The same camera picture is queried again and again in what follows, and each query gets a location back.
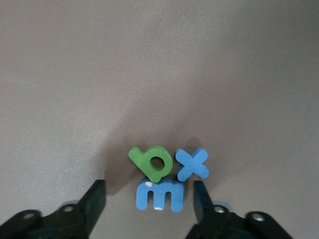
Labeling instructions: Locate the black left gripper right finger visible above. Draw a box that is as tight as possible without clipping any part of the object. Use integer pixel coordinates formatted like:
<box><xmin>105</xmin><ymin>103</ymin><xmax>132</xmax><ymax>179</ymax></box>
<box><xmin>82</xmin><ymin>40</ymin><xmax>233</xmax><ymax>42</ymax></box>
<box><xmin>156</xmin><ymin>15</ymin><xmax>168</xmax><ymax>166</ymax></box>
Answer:
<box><xmin>185</xmin><ymin>180</ymin><xmax>295</xmax><ymax>239</ymax></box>

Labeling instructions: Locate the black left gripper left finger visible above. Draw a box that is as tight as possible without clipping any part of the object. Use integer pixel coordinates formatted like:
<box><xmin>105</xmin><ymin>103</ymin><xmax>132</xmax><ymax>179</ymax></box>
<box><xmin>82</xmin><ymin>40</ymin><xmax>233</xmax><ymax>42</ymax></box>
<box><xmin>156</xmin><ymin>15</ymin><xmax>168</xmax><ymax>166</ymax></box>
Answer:
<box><xmin>0</xmin><ymin>179</ymin><xmax>107</xmax><ymax>239</ymax></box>

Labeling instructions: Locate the blue letter x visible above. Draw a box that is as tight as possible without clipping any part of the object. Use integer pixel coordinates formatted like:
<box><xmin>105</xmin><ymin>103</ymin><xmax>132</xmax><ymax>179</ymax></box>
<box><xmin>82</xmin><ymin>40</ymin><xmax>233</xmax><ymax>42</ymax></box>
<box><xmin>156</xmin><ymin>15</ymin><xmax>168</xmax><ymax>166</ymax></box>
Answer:
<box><xmin>175</xmin><ymin>147</ymin><xmax>210</xmax><ymax>182</ymax></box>

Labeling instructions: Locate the blue letter m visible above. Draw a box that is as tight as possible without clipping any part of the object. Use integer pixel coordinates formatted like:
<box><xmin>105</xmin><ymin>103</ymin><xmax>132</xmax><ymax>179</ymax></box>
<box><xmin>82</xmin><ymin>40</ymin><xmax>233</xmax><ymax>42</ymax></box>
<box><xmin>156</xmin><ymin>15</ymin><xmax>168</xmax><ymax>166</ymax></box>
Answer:
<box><xmin>136</xmin><ymin>177</ymin><xmax>184</xmax><ymax>213</ymax></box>

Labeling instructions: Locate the green letter q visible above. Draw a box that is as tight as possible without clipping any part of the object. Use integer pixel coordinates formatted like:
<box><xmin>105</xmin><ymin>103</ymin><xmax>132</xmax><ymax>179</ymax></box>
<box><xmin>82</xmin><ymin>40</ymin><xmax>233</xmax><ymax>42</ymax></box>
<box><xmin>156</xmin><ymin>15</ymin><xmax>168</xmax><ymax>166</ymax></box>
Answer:
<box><xmin>128</xmin><ymin>146</ymin><xmax>174</xmax><ymax>183</ymax></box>

